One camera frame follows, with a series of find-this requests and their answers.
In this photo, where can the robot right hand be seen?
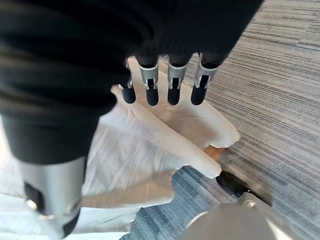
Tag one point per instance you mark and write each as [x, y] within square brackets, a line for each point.
[75, 50]

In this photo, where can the dark robot foot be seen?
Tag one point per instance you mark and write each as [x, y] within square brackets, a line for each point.
[231, 183]

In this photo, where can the white bed sheet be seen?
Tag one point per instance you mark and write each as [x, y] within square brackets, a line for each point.
[140, 147]

